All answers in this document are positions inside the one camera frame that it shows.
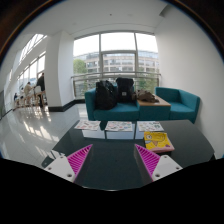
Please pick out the teal sectional sofa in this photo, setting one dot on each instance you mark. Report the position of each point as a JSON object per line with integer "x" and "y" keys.
{"x": 183, "y": 105}

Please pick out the brown jacket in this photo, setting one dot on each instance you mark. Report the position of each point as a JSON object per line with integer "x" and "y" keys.
{"x": 146, "y": 96}

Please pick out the black backpack with label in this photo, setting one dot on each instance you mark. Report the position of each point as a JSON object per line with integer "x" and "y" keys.
{"x": 124, "y": 89}

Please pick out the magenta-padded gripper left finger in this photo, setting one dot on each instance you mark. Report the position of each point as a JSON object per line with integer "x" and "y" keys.
{"x": 60, "y": 165}

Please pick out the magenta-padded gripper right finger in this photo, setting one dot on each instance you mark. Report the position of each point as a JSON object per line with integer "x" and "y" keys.
{"x": 165, "y": 165}

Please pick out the white sticker sheet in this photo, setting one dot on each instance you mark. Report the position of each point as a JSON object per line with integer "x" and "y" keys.
{"x": 118, "y": 126}
{"x": 150, "y": 126}
{"x": 87, "y": 125}

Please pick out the group of chairs and tables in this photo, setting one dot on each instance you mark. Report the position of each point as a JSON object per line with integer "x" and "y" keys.
{"x": 37, "y": 93}

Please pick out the black bulky backpack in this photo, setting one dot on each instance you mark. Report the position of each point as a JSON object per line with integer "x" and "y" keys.
{"x": 105, "y": 95}

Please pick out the wooden sofa table top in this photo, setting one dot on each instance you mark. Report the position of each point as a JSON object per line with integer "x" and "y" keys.
{"x": 160, "y": 102}

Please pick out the person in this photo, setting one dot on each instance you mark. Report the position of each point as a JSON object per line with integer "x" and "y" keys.
{"x": 27, "y": 90}
{"x": 41, "y": 83}

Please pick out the metal window railing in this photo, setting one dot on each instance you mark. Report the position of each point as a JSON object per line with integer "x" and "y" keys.
{"x": 81, "y": 75}

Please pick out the yellow orange cartoon print towel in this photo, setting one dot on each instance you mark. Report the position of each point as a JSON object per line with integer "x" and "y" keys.
{"x": 158, "y": 141}

